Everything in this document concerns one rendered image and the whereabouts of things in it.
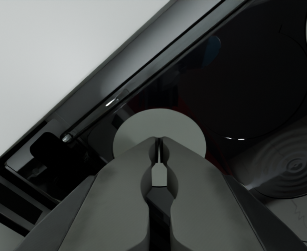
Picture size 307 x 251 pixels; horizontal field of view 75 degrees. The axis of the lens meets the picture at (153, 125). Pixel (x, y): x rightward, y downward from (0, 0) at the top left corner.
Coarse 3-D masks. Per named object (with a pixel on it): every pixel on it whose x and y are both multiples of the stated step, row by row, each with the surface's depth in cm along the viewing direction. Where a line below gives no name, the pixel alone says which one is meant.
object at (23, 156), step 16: (48, 128) 24; (64, 128) 26; (64, 144) 25; (16, 160) 19; (32, 160) 20; (80, 160) 26; (16, 176) 18; (32, 176) 19; (48, 176) 20; (32, 192) 19; (48, 192) 19; (64, 192) 21; (48, 208) 20; (160, 224) 32
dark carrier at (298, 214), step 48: (288, 0) 15; (192, 48) 17; (240, 48) 17; (288, 48) 17; (144, 96) 19; (192, 96) 19; (240, 96) 19; (288, 96) 19; (96, 144) 21; (240, 144) 21; (288, 144) 21; (288, 192) 24
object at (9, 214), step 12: (0, 180) 17; (0, 192) 17; (12, 192) 18; (24, 192) 18; (0, 204) 16; (12, 204) 17; (24, 204) 18; (36, 204) 19; (12, 216) 17; (24, 216) 17; (36, 216) 18; (24, 228) 17
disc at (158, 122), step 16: (144, 112) 20; (160, 112) 20; (176, 112) 20; (128, 128) 20; (144, 128) 20; (160, 128) 20; (176, 128) 20; (192, 128) 20; (128, 144) 21; (192, 144) 21; (160, 176) 23
